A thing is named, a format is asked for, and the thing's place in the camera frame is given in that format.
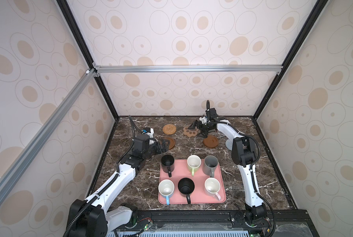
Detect small brown wooden coaster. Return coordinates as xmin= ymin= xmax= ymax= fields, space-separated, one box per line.
xmin=164 ymin=137 xmax=175 ymax=150

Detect cork paw print coaster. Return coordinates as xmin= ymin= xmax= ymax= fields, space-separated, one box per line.
xmin=183 ymin=126 xmax=200 ymax=137

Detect woven rattan coaster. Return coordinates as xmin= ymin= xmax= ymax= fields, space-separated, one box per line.
xmin=163 ymin=124 xmax=176 ymax=135

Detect brown wooden round coaster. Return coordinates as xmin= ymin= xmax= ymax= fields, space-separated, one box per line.
xmin=203 ymin=135 xmax=219 ymax=148

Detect grey mug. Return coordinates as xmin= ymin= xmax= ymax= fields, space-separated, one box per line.
xmin=203 ymin=156 xmax=219 ymax=178

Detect light blue woven coaster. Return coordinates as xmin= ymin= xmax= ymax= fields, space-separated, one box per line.
xmin=225 ymin=139 xmax=233 ymax=151

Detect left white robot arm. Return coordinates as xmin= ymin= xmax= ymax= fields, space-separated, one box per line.
xmin=64 ymin=134 xmax=170 ymax=237

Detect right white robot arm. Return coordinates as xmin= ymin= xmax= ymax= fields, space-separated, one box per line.
xmin=189 ymin=119 xmax=267 ymax=225

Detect black mug back left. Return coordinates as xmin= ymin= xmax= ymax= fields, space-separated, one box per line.
xmin=161 ymin=155 xmax=175 ymax=177

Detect black mug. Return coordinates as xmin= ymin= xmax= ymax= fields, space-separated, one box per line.
xmin=178 ymin=178 xmax=195 ymax=204
xmin=161 ymin=155 xmax=175 ymax=177

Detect green mug white inside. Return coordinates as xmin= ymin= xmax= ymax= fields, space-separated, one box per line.
xmin=187 ymin=155 xmax=202 ymax=176

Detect blue mug white inside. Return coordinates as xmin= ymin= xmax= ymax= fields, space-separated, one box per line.
xmin=158 ymin=179 xmax=175 ymax=205

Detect black mug front centre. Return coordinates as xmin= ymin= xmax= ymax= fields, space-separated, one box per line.
xmin=178 ymin=178 xmax=195 ymax=204

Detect pink mug white inside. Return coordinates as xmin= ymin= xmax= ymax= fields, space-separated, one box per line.
xmin=204 ymin=178 xmax=221 ymax=200

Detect pink plastic tray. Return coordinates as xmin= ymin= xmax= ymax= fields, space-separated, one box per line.
xmin=158 ymin=159 xmax=227 ymax=205

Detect horizontal aluminium rail back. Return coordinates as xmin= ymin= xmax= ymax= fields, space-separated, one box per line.
xmin=95 ymin=64 xmax=283 ymax=74

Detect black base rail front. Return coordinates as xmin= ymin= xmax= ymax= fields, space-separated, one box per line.
xmin=115 ymin=209 xmax=319 ymax=237

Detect diagonal aluminium rail left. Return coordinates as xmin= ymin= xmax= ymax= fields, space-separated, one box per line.
xmin=0 ymin=69 xmax=97 ymax=223

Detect black corner frame post left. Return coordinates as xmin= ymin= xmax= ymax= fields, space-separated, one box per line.
xmin=56 ymin=0 xmax=119 ymax=120

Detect black corner frame post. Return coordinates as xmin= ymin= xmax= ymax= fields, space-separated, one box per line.
xmin=253 ymin=0 xmax=329 ymax=120
xmin=56 ymin=0 xmax=119 ymax=120

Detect black corner frame post right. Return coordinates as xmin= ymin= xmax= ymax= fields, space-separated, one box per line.
xmin=253 ymin=0 xmax=329 ymax=120

